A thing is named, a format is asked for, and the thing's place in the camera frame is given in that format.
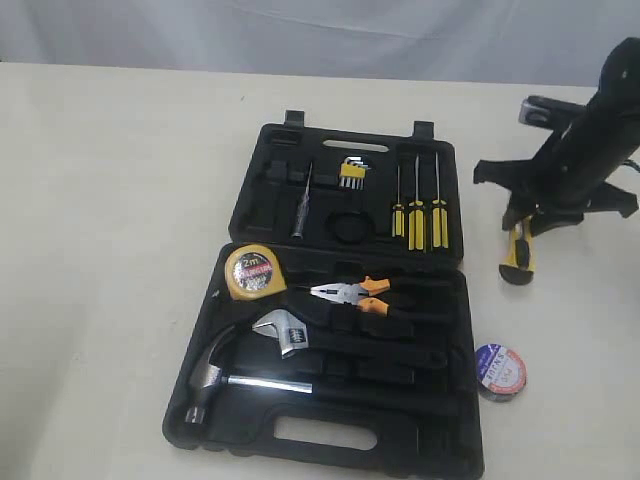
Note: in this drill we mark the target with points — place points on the white backdrop curtain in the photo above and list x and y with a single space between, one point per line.
528 42

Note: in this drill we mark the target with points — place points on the claw hammer black handle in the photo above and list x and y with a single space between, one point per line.
207 379

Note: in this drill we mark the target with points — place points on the yellow tape measure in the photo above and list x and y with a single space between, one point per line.
246 273

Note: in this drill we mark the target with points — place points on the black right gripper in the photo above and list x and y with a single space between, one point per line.
566 178

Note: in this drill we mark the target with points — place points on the black plastic tool case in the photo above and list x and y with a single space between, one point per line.
347 236

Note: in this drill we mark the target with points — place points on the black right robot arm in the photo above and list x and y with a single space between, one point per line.
615 102

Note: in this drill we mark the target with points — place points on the yellow hex key set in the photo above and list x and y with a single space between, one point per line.
352 173

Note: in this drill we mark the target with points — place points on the yellow black screwdriver left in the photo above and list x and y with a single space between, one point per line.
398 217

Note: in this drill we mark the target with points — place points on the silver adjustable wrench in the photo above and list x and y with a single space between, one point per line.
293 335

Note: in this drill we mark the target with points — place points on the orange black pliers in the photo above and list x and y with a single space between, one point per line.
364 296

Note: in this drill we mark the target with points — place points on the yellow utility knife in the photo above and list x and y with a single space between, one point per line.
518 267

